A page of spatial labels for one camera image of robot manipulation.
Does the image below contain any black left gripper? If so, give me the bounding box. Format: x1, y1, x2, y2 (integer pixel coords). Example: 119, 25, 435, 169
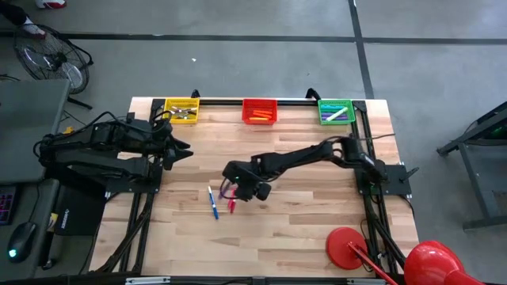
156, 136, 194, 171

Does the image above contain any yellow-green highlighter marker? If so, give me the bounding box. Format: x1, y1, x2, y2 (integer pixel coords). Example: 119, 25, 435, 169
326, 106, 349, 122

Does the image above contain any blue Expo marker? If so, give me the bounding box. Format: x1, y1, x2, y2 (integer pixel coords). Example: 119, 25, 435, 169
207, 185, 219, 221

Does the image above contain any yellow plastic basket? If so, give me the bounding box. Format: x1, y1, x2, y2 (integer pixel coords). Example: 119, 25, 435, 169
162, 97, 200, 124

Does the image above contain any red plastic basket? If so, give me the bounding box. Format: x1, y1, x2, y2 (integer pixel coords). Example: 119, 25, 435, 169
242, 98, 278, 126

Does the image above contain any red lamp base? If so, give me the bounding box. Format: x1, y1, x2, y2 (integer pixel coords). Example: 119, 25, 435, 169
325, 226, 369, 271

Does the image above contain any green plastic basket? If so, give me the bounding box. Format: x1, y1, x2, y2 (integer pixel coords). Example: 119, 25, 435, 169
317, 98, 356, 126

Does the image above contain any black computer case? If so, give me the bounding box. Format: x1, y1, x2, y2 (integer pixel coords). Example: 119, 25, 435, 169
53, 184, 108, 238

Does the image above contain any grey desk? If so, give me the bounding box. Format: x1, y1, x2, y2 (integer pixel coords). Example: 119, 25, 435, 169
0, 78, 71, 282

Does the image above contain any black floor fan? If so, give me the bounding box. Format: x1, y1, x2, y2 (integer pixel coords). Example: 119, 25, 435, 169
13, 23, 94, 111

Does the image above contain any black keyboard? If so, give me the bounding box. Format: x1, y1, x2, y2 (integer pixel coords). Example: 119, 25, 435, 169
0, 185, 19, 226

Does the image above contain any black computer mouse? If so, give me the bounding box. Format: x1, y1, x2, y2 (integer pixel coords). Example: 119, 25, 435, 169
6, 221, 36, 263

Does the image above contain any person's shoe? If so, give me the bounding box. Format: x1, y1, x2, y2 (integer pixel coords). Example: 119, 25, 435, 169
36, 0, 67, 10

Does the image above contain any person's foot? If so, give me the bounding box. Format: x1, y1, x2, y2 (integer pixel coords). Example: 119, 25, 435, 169
0, 2, 48, 40

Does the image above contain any grey metal stand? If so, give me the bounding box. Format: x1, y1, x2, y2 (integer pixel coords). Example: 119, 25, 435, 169
436, 101, 507, 233

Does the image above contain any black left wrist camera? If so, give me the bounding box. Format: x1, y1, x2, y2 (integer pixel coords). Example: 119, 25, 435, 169
152, 120, 173, 139

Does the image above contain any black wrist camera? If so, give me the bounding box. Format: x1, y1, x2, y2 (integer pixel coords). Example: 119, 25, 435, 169
152, 120, 173, 139
221, 160, 258, 187

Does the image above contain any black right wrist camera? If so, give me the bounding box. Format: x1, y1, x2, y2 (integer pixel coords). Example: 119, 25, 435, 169
221, 160, 258, 187

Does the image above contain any black aluminium table frame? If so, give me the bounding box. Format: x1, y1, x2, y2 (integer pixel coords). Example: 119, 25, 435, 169
94, 97, 409, 278

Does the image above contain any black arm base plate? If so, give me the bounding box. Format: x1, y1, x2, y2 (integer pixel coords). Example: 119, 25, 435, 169
55, 148, 163, 195
356, 164, 413, 196

